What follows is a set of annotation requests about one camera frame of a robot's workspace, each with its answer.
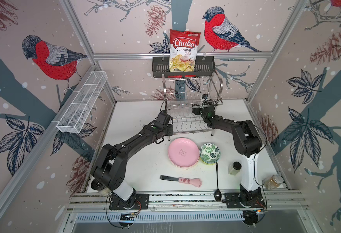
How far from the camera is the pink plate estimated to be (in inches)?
33.7

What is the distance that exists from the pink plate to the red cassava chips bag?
469mm

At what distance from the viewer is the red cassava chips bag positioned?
2.73 ft
